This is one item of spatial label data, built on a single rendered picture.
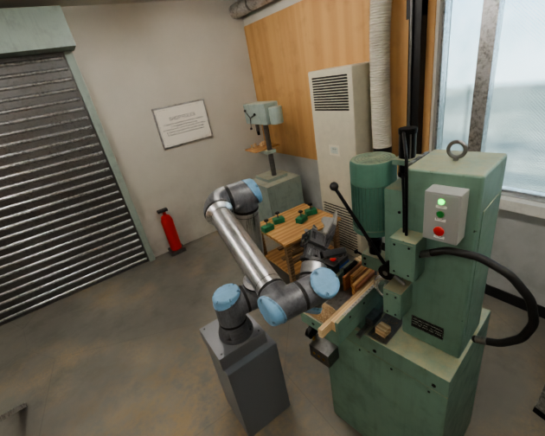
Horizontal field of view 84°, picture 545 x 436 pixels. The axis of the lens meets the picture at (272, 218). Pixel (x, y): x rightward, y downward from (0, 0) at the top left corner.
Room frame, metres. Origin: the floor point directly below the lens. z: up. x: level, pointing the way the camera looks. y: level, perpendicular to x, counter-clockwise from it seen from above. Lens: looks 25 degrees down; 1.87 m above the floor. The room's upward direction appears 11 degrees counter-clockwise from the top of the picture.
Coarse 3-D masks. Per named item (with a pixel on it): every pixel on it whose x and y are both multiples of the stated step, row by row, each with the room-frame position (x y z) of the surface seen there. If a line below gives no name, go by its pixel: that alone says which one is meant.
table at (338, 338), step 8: (336, 296) 1.08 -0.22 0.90; (344, 296) 1.07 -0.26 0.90; (376, 296) 1.04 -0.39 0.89; (328, 304) 1.04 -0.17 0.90; (336, 304) 1.03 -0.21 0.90; (368, 304) 1.00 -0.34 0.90; (376, 304) 1.04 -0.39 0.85; (304, 312) 1.02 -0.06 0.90; (360, 312) 0.96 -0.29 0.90; (368, 312) 1.00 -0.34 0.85; (304, 320) 1.02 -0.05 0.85; (312, 320) 0.98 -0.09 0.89; (352, 320) 0.93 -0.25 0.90; (360, 320) 0.96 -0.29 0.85; (344, 328) 0.89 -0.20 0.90; (352, 328) 0.93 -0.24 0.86; (328, 336) 0.91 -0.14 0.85; (336, 336) 0.88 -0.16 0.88; (344, 336) 0.89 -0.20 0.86
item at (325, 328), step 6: (360, 288) 1.06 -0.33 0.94; (354, 294) 1.03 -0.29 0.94; (348, 300) 1.00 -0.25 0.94; (342, 306) 0.97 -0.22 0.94; (336, 312) 0.94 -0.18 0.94; (330, 318) 0.92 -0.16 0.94; (324, 324) 0.89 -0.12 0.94; (330, 324) 0.90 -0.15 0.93; (318, 330) 0.87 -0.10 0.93; (324, 330) 0.87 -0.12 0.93; (318, 336) 0.88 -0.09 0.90; (324, 336) 0.87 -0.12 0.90
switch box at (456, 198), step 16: (432, 192) 0.79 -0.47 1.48; (448, 192) 0.76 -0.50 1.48; (464, 192) 0.74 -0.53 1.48; (432, 208) 0.78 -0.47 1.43; (448, 208) 0.75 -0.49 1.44; (464, 208) 0.74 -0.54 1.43; (432, 224) 0.78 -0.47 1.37; (448, 224) 0.75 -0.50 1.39; (464, 224) 0.75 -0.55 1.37; (448, 240) 0.74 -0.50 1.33
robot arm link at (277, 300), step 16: (224, 192) 1.17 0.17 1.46; (208, 208) 1.09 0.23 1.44; (224, 208) 1.08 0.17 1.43; (224, 224) 1.00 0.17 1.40; (240, 224) 1.01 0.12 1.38; (224, 240) 0.96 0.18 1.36; (240, 240) 0.90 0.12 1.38; (240, 256) 0.84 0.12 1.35; (256, 256) 0.82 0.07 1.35; (256, 272) 0.76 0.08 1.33; (272, 272) 0.76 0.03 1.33; (256, 288) 0.73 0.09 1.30; (272, 288) 0.69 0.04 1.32; (288, 288) 0.69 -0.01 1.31; (272, 304) 0.64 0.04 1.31; (288, 304) 0.64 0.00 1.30; (304, 304) 0.65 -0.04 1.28; (272, 320) 0.62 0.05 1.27
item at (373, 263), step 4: (368, 248) 1.16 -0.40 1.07; (364, 252) 1.14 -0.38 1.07; (368, 252) 1.14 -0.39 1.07; (384, 252) 1.11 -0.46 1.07; (364, 256) 1.13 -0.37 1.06; (368, 256) 1.11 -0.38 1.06; (372, 256) 1.10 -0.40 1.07; (376, 256) 1.09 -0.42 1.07; (384, 256) 1.08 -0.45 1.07; (364, 260) 1.13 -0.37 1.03; (368, 260) 1.11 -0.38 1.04; (372, 260) 1.09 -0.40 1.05; (376, 260) 1.08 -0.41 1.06; (380, 260) 1.07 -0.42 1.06; (364, 264) 1.12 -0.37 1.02; (368, 264) 1.11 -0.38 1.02; (372, 264) 1.10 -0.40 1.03; (376, 264) 1.08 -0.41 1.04; (380, 264) 1.07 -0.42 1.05; (372, 268) 1.10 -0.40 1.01; (376, 268) 1.08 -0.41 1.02
